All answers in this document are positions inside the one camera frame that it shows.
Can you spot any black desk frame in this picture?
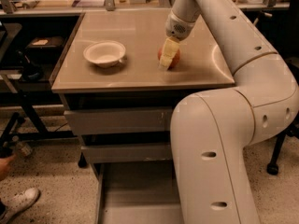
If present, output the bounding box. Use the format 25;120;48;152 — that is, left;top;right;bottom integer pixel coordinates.
0;23;74;158

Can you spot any grey top drawer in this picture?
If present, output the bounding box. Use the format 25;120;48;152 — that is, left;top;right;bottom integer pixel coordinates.
64;107;172;135

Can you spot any black office chair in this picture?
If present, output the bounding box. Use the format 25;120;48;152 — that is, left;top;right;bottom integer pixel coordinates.
266;122;299;175

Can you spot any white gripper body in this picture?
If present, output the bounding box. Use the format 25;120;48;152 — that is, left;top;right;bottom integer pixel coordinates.
165;11;196;41

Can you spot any black box on shelf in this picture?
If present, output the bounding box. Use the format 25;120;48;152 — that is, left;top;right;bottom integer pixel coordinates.
25;36;64;56

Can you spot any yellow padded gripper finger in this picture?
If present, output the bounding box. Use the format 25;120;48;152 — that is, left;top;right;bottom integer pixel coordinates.
159;36;179;70

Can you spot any white paper bowl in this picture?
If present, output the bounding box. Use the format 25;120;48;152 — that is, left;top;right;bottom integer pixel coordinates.
83;40;126;68

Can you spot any grey open bottom drawer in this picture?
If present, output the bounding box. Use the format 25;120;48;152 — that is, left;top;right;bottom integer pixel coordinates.
95;161;184;224

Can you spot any grey drawer cabinet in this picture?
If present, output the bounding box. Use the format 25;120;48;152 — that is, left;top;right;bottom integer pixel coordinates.
49;8;236;173

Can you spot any plastic water bottle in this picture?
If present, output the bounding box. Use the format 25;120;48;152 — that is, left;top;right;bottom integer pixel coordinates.
12;136;33;157

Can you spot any white sneaker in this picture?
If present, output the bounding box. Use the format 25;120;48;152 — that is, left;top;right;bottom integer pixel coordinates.
0;188;40;224

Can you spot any red apple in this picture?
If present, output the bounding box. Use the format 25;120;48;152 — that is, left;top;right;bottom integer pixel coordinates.
158;48;180;69

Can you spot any grey middle drawer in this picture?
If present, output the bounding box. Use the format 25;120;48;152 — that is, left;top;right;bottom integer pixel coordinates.
81;143;172;163

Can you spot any person hand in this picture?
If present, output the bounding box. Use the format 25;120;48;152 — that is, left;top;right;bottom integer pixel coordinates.
0;154;16;181

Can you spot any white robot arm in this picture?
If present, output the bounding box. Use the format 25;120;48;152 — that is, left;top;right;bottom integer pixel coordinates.
166;0;299;224

